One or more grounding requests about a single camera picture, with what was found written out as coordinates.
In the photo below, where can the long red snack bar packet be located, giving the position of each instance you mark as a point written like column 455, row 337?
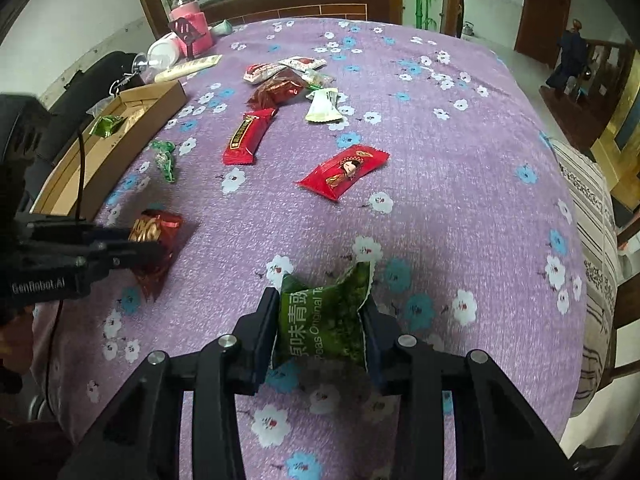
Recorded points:
column 247, row 137

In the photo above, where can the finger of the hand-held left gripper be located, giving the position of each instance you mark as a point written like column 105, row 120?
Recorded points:
column 100, row 236
column 125, row 256

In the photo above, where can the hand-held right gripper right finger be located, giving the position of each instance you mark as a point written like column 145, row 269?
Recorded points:
column 374, row 347

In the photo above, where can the red snack packet with figure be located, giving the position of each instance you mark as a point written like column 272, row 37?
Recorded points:
column 345, row 170

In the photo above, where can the dark red snack packet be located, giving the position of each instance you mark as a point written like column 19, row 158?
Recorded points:
column 277, row 90

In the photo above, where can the dark green snack packet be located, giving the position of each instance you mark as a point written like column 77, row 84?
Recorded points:
column 320, row 320

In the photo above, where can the pale green small cup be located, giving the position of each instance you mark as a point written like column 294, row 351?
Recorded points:
column 221, row 27

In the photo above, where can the black chair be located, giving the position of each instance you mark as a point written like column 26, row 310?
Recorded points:
column 95, row 80

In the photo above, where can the shallow cardboard box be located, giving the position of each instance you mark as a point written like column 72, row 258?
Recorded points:
column 145, row 102

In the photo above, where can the striped seat cushion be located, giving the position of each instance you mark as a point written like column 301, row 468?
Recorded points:
column 590, row 210

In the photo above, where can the brown wooden counter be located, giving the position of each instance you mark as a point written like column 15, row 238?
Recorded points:
column 300, row 2

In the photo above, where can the glass jar in pink sleeve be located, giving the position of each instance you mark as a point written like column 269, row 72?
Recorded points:
column 197, row 20

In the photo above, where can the small green candy packet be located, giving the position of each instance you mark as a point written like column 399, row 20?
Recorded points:
column 107, row 126
column 165, row 160

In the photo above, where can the yellow framed panel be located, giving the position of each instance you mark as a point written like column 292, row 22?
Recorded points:
column 617, row 155

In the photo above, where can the brown wooden door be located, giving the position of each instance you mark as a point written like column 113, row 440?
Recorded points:
column 542, row 10

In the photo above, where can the white and green snack packet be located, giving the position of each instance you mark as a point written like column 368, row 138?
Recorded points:
column 322, row 107

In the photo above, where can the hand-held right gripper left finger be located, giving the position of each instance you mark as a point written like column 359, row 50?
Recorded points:
column 267, row 332

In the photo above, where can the white and red snack packet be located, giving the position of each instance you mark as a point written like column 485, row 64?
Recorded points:
column 302, row 63
column 260, row 72

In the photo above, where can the clear green snack packet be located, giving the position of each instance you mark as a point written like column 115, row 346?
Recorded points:
column 320, row 79

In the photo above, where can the long cream packet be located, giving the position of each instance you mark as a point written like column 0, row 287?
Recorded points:
column 187, row 67

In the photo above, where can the red and gold snack packet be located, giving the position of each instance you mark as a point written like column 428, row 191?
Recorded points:
column 160, row 227

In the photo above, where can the metal kettle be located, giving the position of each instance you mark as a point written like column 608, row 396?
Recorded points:
column 467, row 31

